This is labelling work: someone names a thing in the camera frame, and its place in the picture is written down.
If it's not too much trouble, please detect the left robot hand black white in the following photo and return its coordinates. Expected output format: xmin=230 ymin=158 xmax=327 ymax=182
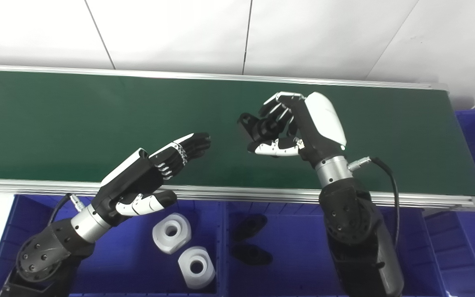
xmin=91 ymin=132 xmax=212 ymax=227

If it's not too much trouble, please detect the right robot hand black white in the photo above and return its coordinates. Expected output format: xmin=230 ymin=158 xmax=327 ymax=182
xmin=248 ymin=91 xmax=348 ymax=169

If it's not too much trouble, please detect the white cylindrical plastic part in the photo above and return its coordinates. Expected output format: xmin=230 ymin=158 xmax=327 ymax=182
xmin=152 ymin=212 xmax=192 ymax=255
xmin=178 ymin=246 xmax=216 ymax=289

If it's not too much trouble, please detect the green conveyor belt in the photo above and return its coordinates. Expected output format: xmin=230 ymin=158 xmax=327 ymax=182
xmin=0 ymin=69 xmax=475 ymax=196
xmin=0 ymin=64 xmax=475 ymax=212

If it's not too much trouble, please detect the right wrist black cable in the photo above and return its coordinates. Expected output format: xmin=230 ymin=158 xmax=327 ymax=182
xmin=347 ymin=156 xmax=401 ymax=250

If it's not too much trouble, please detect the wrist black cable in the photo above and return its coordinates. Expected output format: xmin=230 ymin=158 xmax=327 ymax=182
xmin=50 ymin=193 xmax=86 ymax=225
xmin=347 ymin=156 xmax=401 ymax=250

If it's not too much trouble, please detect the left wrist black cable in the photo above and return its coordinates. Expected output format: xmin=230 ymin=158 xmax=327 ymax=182
xmin=50 ymin=193 xmax=86 ymax=225

